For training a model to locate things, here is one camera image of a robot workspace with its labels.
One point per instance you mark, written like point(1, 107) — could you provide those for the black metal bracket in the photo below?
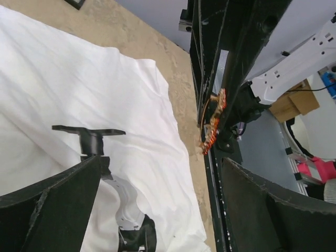
point(77, 4)

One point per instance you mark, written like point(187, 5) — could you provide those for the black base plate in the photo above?
point(224, 238)

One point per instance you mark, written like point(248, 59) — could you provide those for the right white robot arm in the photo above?
point(264, 90)

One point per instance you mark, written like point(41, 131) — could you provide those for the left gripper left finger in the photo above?
point(52, 214)

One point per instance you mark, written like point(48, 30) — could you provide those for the aluminium rail frame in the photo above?
point(296, 156)

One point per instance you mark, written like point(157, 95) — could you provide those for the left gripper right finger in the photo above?
point(264, 216)

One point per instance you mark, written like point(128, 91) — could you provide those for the white printed t-shirt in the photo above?
point(50, 77)

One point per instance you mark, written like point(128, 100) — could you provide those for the cardboard box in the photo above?
point(299, 100)

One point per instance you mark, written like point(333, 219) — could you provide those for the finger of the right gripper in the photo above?
point(255, 32)
point(207, 27)

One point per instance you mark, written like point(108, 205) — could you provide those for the pink object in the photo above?
point(325, 169)

